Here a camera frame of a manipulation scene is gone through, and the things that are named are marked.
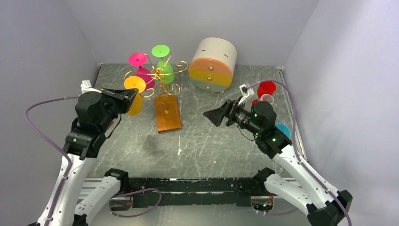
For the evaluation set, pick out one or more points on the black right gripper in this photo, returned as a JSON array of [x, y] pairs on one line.
[[229, 108]]

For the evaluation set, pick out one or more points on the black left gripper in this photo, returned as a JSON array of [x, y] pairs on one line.
[[119, 95]]

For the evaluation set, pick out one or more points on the magenta plastic wine glass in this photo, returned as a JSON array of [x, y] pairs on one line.
[[138, 59]]

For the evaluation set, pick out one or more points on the clear plastic wine glass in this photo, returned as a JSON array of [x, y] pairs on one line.
[[267, 98]]

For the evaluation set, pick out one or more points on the green plastic wine glass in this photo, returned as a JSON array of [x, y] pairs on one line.
[[165, 68]]

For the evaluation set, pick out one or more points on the blue plastic wine glass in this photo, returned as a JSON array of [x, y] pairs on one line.
[[285, 129]]

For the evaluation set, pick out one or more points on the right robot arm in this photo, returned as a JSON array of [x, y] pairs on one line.
[[321, 202]]

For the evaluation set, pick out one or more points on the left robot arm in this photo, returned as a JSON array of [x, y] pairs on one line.
[[96, 110]]

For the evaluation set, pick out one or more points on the red plastic wine glass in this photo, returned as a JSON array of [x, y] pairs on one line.
[[267, 87]]

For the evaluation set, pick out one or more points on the round pastel drawer cabinet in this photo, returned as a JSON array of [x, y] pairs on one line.
[[213, 64]]

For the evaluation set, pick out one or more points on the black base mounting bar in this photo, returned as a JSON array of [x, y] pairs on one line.
[[196, 191]]

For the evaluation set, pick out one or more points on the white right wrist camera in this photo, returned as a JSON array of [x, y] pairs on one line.
[[247, 92]]

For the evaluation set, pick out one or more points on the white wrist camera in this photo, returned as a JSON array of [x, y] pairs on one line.
[[247, 92], [87, 87]]

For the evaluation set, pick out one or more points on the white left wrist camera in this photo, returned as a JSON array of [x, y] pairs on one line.
[[87, 87]]

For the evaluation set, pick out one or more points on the gold wire wine glass rack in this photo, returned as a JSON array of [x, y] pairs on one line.
[[164, 95]]

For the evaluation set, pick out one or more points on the aluminium frame rail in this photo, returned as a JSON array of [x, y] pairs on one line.
[[260, 204]]

